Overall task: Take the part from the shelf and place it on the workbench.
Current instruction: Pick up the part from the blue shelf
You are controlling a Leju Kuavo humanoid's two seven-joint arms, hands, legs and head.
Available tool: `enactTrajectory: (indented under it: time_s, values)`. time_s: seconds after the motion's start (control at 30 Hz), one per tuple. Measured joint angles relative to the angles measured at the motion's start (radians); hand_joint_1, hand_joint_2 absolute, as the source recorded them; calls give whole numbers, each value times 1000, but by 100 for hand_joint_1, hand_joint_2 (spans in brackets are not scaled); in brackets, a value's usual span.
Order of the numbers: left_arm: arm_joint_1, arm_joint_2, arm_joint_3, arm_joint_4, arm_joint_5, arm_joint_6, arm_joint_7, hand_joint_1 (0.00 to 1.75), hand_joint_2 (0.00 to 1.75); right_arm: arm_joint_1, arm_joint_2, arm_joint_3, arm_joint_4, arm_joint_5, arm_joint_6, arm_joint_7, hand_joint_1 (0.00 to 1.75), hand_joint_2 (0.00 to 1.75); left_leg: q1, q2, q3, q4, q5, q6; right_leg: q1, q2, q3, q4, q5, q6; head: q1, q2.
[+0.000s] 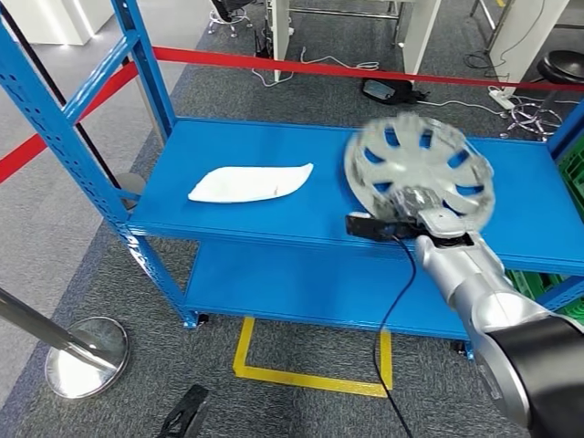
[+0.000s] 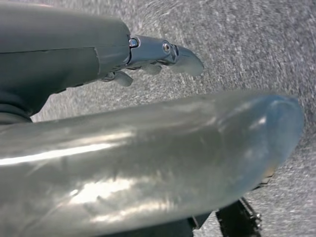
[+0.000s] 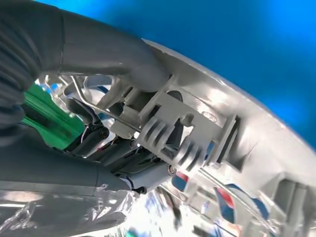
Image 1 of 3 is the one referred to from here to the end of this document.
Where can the white cabinet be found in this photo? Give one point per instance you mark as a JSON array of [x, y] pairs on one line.
[[59, 18]]

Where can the chrome stanchion with round base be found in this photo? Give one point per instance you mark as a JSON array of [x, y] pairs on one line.
[[89, 359], [146, 103]]

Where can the black post stanchion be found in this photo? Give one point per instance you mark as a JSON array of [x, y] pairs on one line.
[[132, 190]]

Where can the green plastic crate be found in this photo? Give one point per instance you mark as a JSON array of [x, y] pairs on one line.
[[547, 290], [574, 181]]

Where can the black bag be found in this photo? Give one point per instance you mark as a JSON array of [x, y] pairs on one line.
[[388, 90]]

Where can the chair with chrome base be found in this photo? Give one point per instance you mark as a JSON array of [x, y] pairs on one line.
[[228, 12]]

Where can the silver plastic wheel hubcap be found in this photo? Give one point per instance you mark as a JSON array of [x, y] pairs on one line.
[[417, 166]]

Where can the blue metal shelf rack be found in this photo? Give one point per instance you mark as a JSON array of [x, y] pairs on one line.
[[255, 145]]

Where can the black stool with chrome base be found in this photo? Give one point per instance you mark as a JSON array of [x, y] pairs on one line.
[[566, 65]]

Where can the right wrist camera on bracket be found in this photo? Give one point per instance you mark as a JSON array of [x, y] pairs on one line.
[[365, 227]]

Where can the white curved plastic part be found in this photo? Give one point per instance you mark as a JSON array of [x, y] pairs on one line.
[[250, 184]]

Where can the white power strip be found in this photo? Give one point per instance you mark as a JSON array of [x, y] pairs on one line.
[[502, 98]]

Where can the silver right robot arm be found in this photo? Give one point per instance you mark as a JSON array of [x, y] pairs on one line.
[[470, 272]]

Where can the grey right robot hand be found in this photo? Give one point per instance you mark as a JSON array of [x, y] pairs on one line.
[[413, 202]]

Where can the white table leg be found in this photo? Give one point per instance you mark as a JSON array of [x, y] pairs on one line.
[[281, 36], [524, 42], [419, 36]]

